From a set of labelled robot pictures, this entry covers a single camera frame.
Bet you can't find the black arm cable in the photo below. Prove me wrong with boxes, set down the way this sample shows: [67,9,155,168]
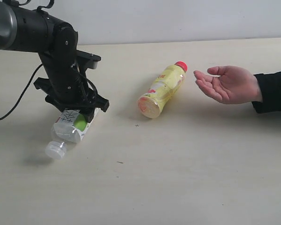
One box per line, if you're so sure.
[0,55,44,121]

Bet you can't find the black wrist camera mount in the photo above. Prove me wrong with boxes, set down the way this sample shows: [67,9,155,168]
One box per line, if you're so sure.
[76,50,102,72]

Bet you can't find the open human hand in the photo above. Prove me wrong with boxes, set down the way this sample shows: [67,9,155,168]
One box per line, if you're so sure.
[193,66,263,105]

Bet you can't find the yellow drink bottle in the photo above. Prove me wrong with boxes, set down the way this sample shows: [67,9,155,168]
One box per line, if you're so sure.
[137,61,188,119]

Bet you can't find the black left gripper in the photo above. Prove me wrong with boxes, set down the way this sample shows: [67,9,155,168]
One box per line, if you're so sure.
[34,53,110,122]

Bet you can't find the white bottle green apple label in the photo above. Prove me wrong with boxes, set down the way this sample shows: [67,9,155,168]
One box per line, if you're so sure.
[45,110,92,160]

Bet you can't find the black sleeved forearm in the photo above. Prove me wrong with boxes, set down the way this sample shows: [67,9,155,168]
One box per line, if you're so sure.
[252,71,281,114]

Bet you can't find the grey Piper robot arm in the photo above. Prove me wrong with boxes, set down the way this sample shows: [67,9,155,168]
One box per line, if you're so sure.
[0,0,109,122]

